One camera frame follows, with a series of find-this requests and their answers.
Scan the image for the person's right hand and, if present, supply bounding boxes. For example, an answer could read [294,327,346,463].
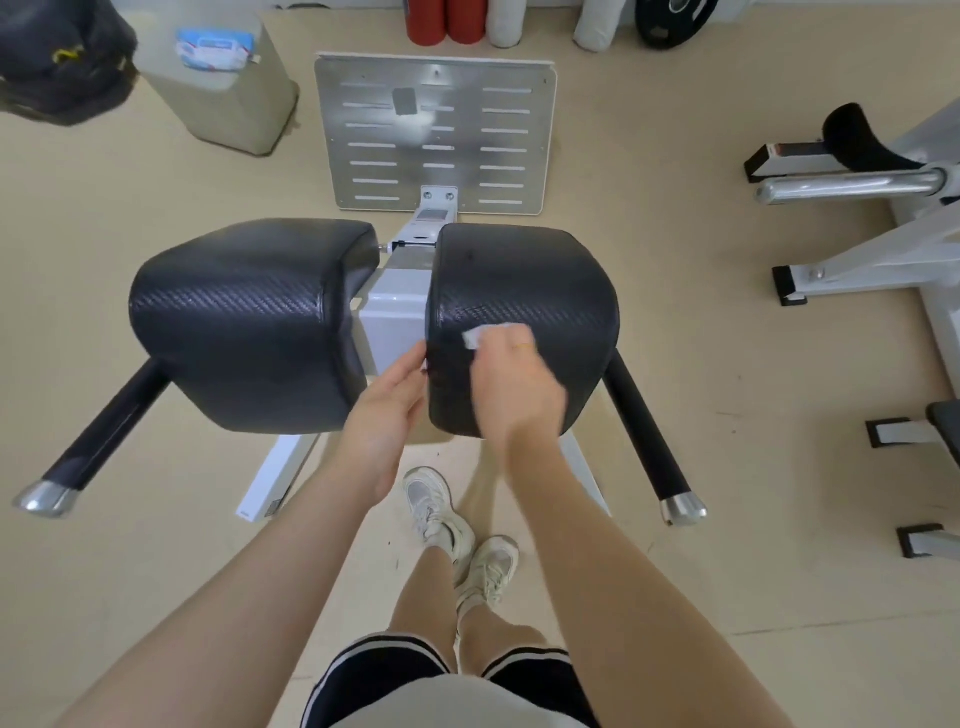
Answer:
[468,323,569,455]

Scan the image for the person's left hand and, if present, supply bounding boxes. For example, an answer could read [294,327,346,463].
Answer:
[337,341,430,505]

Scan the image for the white cleaning wipe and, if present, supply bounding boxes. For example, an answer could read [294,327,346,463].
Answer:
[461,322,530,352]

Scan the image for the black cushion with small dents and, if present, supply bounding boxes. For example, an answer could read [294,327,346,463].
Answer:
[425,223,622,440]

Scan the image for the white machine frame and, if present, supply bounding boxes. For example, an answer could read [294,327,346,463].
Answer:
[12,50,709,528]

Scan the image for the black grip bar silver cap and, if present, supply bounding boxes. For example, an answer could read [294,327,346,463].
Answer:
[12,358,174,519]
[602,350,709,528]

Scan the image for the black textured cushion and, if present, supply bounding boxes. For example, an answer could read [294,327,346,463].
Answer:
[128,218,382,435]

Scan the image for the perforated metal footplate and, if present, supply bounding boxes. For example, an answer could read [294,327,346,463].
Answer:
[313,50,560,219]

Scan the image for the long black back pad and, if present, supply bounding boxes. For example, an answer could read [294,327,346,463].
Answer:
[866,399,960,562]

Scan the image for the blue white wet wipe pack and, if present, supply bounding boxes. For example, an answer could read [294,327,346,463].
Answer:
[174,28,262,74]

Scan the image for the person's right forearm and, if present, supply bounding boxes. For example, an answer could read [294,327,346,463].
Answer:
[506,438,796,728]

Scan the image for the person's left forearm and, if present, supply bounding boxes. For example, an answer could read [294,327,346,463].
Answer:
[56,464,384,728]

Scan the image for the person's left beige sneaker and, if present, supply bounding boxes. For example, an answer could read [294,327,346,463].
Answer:
[403,466,478,583]

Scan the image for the person's beige sneaker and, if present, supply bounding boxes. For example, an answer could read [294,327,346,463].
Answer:
[403,466,478,583]
[455,534,520,613]

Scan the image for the person's right beige sneaker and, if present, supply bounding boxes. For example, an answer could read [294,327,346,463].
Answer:
[455,534,520,613]

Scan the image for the person's left leg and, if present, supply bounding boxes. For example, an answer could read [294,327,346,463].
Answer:
[388,543,460,669]

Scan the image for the person's leg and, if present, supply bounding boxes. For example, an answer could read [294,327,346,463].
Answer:
[457,599,549,676]
[388,543,460,669]

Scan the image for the person's right leg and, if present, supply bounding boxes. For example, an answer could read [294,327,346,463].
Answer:
[457,599,549,676]

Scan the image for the person's black striped shorts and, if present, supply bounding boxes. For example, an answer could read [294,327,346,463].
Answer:
[299,633,601,728]

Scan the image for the person's grey white shirt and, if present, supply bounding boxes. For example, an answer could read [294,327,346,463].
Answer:
[341,674,586,728]

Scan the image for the red fire extinguisher blue label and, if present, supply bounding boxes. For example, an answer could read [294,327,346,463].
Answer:
[404,0,449,48]

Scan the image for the black weight plate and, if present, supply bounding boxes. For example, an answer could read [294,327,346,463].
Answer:
[635,0,721,52]

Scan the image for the white exercise machine black roller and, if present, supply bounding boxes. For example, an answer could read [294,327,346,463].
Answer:
[744,97,960,391]

